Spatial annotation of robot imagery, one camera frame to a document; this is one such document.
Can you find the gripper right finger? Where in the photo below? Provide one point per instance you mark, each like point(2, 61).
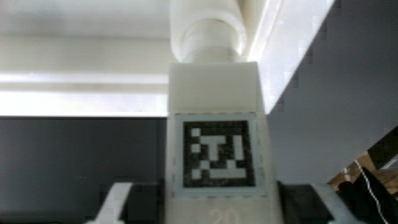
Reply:
point(313, 206)

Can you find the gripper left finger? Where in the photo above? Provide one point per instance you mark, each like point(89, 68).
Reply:
point(130, 206)

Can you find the white square tabletop tray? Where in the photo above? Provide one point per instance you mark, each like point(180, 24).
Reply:
point(135, 58)

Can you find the white leg with marker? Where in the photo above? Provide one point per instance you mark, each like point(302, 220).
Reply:
point(221, 186)

